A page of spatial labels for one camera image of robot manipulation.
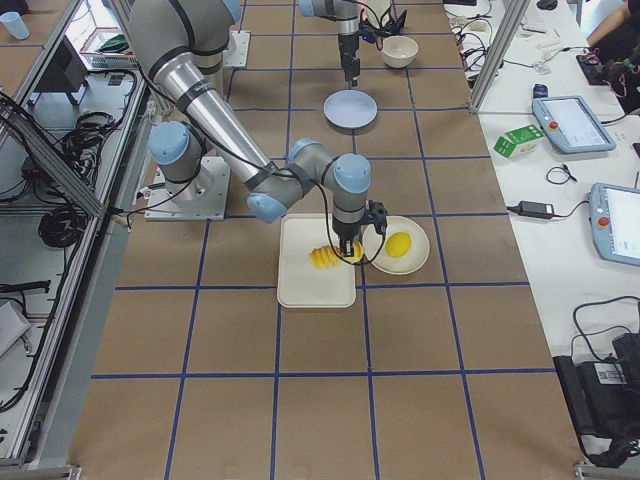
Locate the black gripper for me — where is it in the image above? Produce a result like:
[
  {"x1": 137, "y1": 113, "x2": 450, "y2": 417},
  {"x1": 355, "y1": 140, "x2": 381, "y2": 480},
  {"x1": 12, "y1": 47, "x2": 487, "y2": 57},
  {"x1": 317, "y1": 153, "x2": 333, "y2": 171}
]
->
[
  {"x1": 332, "y1": 200, "x2": 388, "y2": 257},
  {"x1": 336, "y1": 9, "x2": 407, "y2": 84}
]

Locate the ridged bread loaf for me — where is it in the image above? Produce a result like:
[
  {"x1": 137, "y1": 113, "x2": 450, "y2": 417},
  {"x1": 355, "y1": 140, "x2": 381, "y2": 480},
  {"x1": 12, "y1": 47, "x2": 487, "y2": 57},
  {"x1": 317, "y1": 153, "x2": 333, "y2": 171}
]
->
[{"x1": 309, "y1": 241, "x2": 364, "y2": 269}]

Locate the blue plate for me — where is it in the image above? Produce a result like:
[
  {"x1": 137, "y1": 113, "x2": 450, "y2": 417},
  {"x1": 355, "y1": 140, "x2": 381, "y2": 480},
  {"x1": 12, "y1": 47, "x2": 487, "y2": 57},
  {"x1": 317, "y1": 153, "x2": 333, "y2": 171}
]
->
[{"x1": 323, "y1": 89, "x2": 378, "y2": 129}]

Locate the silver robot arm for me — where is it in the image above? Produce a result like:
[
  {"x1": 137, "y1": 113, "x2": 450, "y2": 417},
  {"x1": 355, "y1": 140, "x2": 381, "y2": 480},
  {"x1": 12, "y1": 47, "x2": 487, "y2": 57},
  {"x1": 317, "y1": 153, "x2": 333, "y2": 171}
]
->
[
  {"x1": 128, "y1": 1, "x2": 387, "y2": 256},
  {"x1": 299, "y1": 0, "x2": 407, "y2": 88}
]

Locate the cream round lemon plate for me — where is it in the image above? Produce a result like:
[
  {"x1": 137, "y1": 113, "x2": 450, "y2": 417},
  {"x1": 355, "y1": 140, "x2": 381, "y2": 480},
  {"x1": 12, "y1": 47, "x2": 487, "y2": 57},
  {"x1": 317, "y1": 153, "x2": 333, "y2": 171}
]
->
[{"x1": 362, "y1": 216, "x2": 430, "y2": 275}]

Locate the cream bowl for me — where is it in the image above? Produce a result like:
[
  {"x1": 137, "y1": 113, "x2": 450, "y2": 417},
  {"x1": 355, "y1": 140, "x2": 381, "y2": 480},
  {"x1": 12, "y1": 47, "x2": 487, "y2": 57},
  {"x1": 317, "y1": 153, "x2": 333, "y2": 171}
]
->
[{"x1": 381, "y1": 36, "x2": 419, "y2": 69}]

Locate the yellow lemon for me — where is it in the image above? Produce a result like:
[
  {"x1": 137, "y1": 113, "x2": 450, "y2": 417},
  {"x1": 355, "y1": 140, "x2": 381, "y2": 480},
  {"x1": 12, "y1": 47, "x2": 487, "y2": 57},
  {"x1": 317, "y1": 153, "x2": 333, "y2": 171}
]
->
[{"x1": 385, "y1": 231, "x2": 413, "y2": 258}]

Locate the white rectangular tray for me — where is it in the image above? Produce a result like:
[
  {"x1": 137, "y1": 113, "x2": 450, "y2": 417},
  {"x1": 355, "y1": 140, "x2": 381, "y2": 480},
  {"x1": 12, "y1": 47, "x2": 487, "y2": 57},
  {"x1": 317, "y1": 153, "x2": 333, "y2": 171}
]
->
[{"x1": 277, "y1": 213, "x2": 356, "y2": 309}]

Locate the green white carton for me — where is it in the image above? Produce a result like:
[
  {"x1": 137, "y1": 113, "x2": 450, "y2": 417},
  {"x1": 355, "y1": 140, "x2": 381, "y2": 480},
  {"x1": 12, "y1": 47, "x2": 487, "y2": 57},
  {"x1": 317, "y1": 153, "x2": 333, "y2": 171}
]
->
[{"x1": 493, "y1": 124, "x2": 544, "y2": 158}]

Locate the black power adapter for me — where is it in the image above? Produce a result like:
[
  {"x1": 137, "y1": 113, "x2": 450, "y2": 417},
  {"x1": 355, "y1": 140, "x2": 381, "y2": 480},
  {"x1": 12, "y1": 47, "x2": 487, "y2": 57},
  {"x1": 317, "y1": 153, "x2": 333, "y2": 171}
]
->
[{"x1": 507, "y1": 200, "x2": 555, "y2": 220}]

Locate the far blue teach pendant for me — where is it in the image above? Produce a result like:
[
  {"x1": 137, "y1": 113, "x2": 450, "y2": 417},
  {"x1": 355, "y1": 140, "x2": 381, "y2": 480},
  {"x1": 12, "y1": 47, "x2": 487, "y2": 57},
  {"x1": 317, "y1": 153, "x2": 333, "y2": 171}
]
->
[{"x1": 531, "y1": 96, "x2": 616, "y2": 154}]

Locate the blue teach pendant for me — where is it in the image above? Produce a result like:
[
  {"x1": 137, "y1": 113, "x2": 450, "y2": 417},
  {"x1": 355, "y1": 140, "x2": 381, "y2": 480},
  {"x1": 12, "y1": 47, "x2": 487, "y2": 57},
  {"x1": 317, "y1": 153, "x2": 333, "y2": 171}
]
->
[
  {"x1": 589, "y1": 183, "x2": 639, "y2": 266},
  {"x1": 531, "y1": 96, "x2": 616, "y2": 154}
]

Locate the near blue teach pendant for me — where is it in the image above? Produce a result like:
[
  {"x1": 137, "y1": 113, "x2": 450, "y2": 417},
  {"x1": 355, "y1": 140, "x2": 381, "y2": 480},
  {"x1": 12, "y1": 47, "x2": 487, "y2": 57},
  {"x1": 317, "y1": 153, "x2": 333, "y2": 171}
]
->
[{"x1": 589, "y1": 183, "x2": 639, "y2": 266}]

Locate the blue plastic cup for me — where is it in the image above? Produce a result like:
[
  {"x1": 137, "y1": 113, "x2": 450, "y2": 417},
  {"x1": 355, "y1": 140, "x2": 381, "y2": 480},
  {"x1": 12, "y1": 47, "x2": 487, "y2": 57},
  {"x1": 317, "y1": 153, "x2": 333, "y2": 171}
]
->
[{"x1": 0, "y1": 11, "x2": 30, "y2": 40}]

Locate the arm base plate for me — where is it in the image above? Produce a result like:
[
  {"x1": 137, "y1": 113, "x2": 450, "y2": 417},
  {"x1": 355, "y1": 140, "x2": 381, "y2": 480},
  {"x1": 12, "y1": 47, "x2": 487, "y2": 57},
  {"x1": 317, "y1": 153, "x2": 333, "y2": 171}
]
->
[
  {"x1": 144, "y1": 156, "x2": 230, "y2": 221},
  {"x1": 222, "y1": 30, "x2": 251, "y2": 70}
]

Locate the aluminium frame post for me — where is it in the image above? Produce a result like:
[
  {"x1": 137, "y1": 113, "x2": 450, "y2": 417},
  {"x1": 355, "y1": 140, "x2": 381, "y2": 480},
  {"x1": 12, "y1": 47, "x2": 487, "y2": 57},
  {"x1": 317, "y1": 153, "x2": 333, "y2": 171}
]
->
[{"x1": 469, "y1": 0, "x2": 529, "y2": 113}]

